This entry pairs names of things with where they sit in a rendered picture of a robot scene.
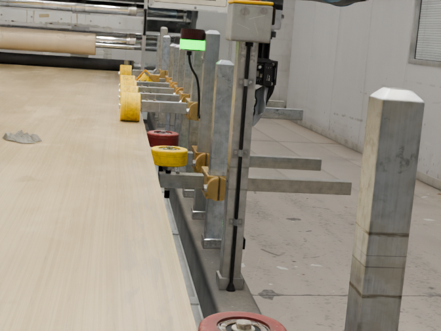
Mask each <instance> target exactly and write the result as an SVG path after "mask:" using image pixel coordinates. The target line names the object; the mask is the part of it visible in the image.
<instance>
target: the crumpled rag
mask: <svg viewBox="0 0 441 331"><path fill-rule="evenodd" d="M2 138H3V139H6V140H10V141H12V140H13V141H16V142H19V143H35V142H36V141H42V140H41V139H40V137H39V135H37V134H34V133H32V134H31V135H29V133H28V132H27V133H23V131H22V130H21V131H19V130H18V131H17V132H16V133H15V134H12V133H7V132H6V133H5V134H4V136H3V137H2Z"/></svg>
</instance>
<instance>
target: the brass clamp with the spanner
mask: <svg viewBox="0 0 441 331"><path fill-rule="evenodd" d="M191 151H192V152H193V161H192V165H191V166H192V169H193V170H194V172H195V173H201V167H202V166H207V167H209V152H198V151H197V146H191Z"/></svg>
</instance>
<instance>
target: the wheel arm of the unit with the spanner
mask: <svg viewBox="0 0 441 331"><path fill-rule="evenodd" d="M192 161H193V152H192V151H188V158H187V165H192ZM321 165H322V160H321V159H320V158H313V157H299V156H273V155H259V154H250V159H249V167H255V168H270V169H298V170H312V171H321Z"/></svg>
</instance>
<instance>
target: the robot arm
mask: <svg viewBox="0 0 441 331"><path fill-rule="evenodd" d="M261 1H266V2H268V1H271V2H273V3H274V5H273V7H274V8H276V17H275V24H274V25H272V30H271V38H270V39H272V38H273V37H276V32H275V31H274V30H280V29H281V23H282V20H281V19H284V15H283V14H282V11H283V3H284V0H261ZM302 1H317V2H321V3H328V4H331V5H334V6H337V7H346V6H349V5H352V4H353V3H357V2H362V1H369V0H302ZM269 55H270V43H259V50H258V59H257V75H256V84H255V85H261V86H262V87H260V88H258V89H256V90H255V99H256V103H255V105H254V113H253V125H252V126H254V125H255V124H256V123H257V122H258V121H259V120H260V118H261V116H262V114H263V113H264V111H265V109H266V105H267V102H268V100H269V98H270V97H271V95H272V94H273V91H274V86H275V85H276V79H277V71H278V61H275V60H270V59H269ZM275 72H276V73H275Z"/></svg>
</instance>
